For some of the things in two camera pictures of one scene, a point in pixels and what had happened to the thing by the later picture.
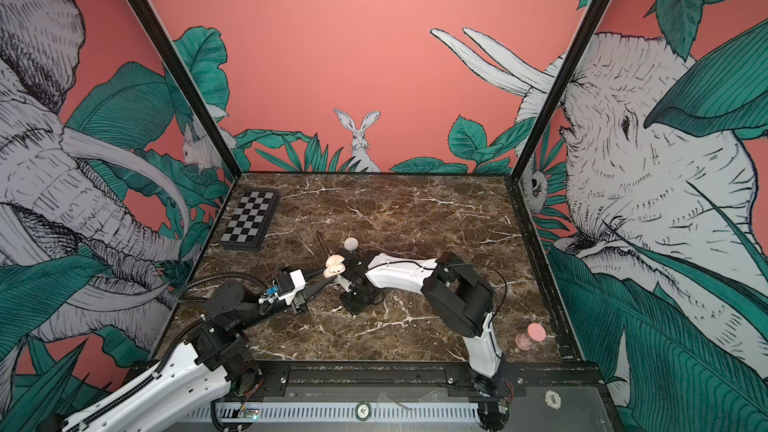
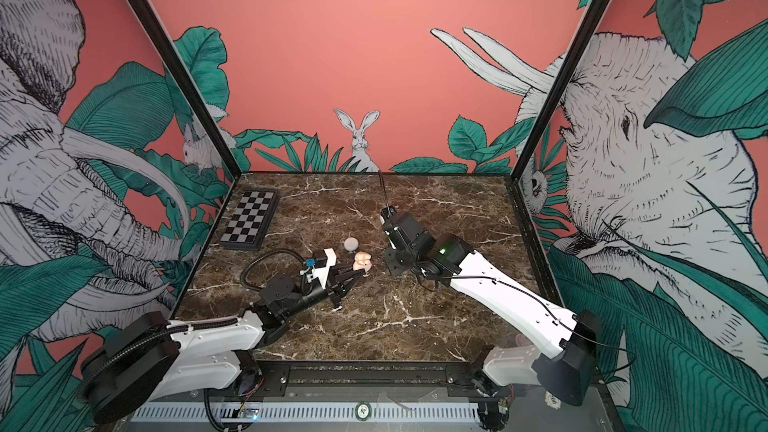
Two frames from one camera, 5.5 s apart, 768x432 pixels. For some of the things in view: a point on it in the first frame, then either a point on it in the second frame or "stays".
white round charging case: (351, 244) stays
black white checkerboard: (251, 219) stays
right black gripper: (354, 309) -> (392, 256)
